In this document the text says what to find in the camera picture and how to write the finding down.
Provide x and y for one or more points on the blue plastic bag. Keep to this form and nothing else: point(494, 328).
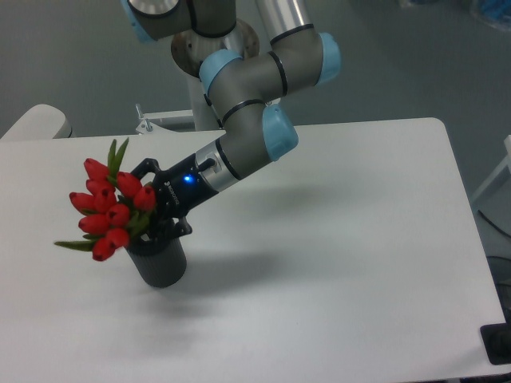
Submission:
point(494, 13)

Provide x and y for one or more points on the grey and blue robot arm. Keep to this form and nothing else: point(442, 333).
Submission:
point(240, 89)

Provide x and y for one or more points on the white pedestal base frame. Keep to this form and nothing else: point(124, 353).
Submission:
point(170, 121)

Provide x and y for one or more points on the dark grey ribbed vase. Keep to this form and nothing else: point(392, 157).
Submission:
point(160, 262)

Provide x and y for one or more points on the black device at table edge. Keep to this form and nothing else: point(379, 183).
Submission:
point(496, 339)

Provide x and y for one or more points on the white furniture at right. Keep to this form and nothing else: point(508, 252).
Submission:
point(495, 180)

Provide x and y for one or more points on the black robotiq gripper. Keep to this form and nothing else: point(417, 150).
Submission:
point(178, 190)

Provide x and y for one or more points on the white chair armrest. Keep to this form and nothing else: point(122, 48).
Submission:
point(41, 122)

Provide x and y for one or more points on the red tulip bouquet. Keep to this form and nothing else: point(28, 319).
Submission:
point(116, 208)

